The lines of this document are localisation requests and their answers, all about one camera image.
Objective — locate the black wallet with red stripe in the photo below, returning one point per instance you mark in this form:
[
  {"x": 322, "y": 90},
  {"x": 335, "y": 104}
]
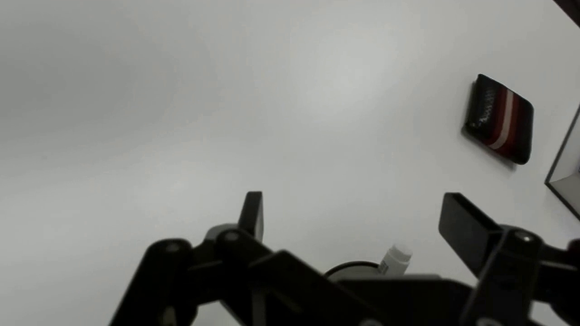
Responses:
[{"x": 502, "y": 120}]

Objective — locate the white marker with blue cap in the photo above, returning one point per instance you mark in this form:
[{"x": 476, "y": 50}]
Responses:
[{"x": 396, "y": 262}]

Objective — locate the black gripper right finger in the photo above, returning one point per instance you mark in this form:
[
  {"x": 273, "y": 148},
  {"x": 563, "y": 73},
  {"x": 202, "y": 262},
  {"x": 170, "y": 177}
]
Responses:
[{"x": 514, "y": 269}]

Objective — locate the yellow mug with bear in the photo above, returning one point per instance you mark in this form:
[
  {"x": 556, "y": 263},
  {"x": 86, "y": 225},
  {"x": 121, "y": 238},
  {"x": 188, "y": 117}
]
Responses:
[{"x": 355, "y": 269}]

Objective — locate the blue thick book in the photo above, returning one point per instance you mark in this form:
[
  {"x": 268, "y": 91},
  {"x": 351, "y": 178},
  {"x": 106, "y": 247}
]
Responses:
[{"x": 565, "y": 173}]

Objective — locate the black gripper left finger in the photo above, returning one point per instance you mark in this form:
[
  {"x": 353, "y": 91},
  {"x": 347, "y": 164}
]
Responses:
[{"x": 233, "y": 267}]

